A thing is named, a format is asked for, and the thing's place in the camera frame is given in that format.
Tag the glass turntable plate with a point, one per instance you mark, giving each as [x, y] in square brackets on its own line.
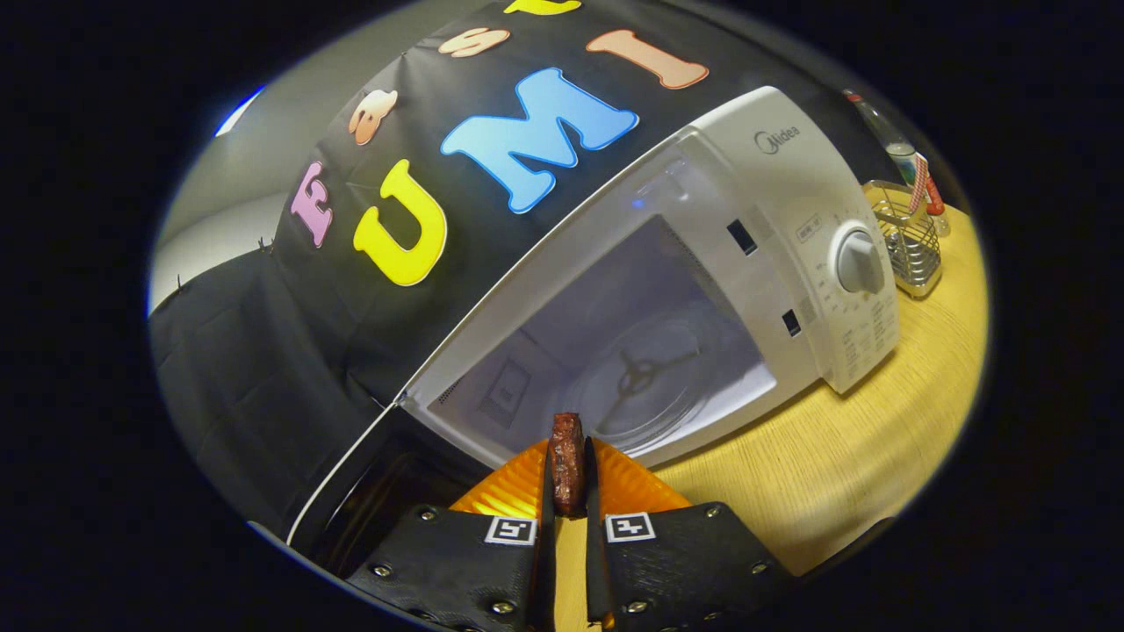
[676, 386]

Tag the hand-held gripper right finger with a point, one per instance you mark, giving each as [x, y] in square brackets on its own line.
[594, 544]

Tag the clear plastic bottle red cap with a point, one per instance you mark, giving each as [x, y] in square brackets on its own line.
[891, 140]

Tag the white toaster oven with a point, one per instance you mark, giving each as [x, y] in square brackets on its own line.
[781, 184]

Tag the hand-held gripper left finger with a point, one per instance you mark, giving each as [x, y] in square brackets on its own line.
[546, 544]

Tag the red checked paper straw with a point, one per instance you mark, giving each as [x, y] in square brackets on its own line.
[918, 184]

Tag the dark red meat strip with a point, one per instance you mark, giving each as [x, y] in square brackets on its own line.
[567, 465]

